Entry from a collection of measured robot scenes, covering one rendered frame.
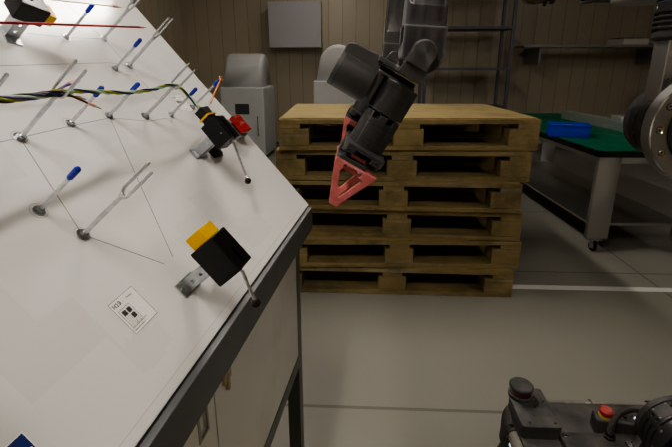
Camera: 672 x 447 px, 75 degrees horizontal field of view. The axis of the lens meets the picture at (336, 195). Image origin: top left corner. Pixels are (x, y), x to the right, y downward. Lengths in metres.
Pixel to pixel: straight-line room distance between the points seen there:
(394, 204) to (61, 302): 1.97
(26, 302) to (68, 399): 0.11
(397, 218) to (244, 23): 5.22
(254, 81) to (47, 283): 5.59
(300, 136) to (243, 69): 3.95
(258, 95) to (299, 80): 1.18
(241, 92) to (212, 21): 1.59
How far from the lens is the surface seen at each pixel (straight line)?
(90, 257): 0.64
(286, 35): 6.74
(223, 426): 0.89
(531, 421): 1.50
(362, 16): 6.97
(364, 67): 0.65
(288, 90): 7.02
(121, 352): 0.59
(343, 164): 0.64
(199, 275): 0.68
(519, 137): 2.45
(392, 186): 2.36
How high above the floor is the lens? 1.24
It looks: 16 degrees down
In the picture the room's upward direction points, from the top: straight up
